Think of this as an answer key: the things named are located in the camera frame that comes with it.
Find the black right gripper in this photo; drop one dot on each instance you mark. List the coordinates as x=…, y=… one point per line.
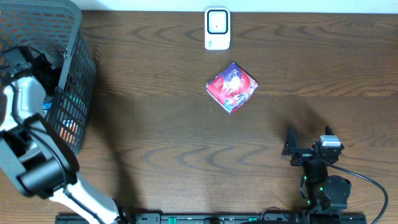
x=303, y=155

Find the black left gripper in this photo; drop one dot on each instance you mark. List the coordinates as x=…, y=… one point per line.
x=18, y=58

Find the blue Oreo cookie pack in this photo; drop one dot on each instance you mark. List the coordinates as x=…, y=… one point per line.
x=47, y=106

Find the orange Kleenex tissue pack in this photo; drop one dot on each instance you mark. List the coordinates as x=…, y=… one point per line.
x=68, y=131

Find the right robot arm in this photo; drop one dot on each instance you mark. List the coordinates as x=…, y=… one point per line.
x=327, y=195

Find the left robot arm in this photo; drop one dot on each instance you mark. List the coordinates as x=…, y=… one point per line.
x=34, y=157

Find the grey plastic mesh basket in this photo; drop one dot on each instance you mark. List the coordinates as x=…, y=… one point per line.
x=53, y=27

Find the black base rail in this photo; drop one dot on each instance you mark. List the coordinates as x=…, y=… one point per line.
x=269, y=217

